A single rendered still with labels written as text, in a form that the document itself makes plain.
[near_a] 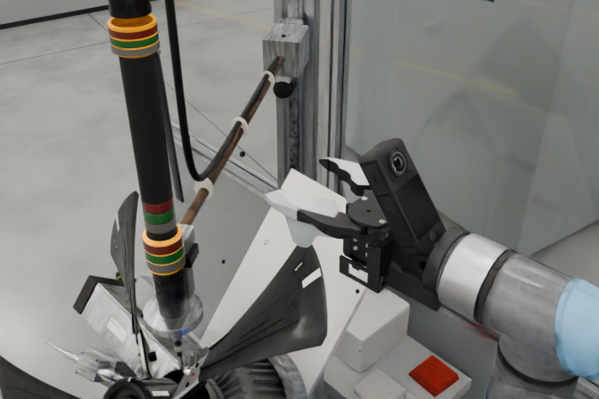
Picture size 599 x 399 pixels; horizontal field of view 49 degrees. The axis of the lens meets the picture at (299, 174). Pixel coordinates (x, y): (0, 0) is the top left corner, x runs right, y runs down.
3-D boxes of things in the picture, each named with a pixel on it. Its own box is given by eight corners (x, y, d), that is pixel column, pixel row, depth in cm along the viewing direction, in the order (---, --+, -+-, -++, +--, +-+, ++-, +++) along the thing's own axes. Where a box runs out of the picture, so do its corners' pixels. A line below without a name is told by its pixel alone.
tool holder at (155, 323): (163, 281, 84) (153, 220, 79) (216, 289, 83) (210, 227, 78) (134, 333, 77) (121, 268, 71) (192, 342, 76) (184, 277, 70)
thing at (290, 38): (275, 57, 133) (274, 16, 128) (310, 60, 132) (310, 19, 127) (263, 78, 124) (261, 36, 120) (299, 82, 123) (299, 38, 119)
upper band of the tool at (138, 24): (124, 40, 63) (119, 11, 61) (167, 44, 62) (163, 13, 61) (103, 58, 59) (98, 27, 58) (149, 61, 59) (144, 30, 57)
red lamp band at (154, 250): (152, 228, 75) (151, 220, 74) (189, 233, 74) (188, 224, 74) (136, 252, 72) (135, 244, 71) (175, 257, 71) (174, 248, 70)
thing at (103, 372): (165, 409, 111) (47, 347, 132) (168, 396, 111) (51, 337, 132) (155, 410, 109) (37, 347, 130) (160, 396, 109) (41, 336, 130)
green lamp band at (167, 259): (153, 238, 76) (152, 229, 75) (190, 242, 75) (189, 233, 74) (138, 262, 72) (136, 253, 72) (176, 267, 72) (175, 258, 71)
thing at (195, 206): (277, 62, 122) (277, 55, 121) (284, 62, 122) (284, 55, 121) (172, 241, 78) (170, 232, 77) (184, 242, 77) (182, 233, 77)
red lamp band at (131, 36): (121, 21, 62) (119, 13, 62) (165, 24, 61) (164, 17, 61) (100, 37, 58) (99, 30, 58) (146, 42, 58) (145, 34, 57)
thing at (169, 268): (155, 246, 77) (153, 238, 76) (191, 251, 76) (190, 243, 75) (140, 271, 73) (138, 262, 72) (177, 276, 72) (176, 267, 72)
